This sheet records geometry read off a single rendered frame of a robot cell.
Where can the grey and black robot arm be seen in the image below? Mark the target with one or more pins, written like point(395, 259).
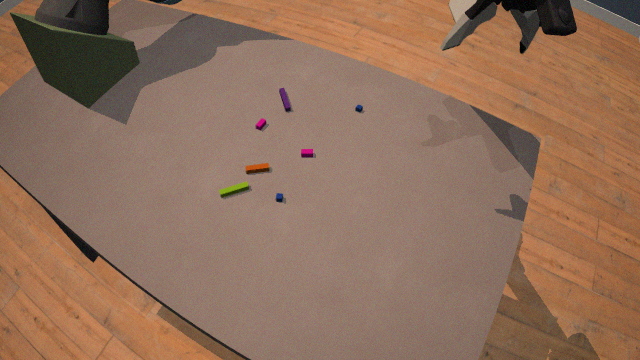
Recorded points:
point(92, 16)

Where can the purple rod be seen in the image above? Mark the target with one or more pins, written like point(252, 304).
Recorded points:
point(285, 99)

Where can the orange rod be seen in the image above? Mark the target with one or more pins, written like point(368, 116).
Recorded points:
point(257, 168)

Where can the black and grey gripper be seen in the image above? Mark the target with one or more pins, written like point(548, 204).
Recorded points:
point(484, 10)

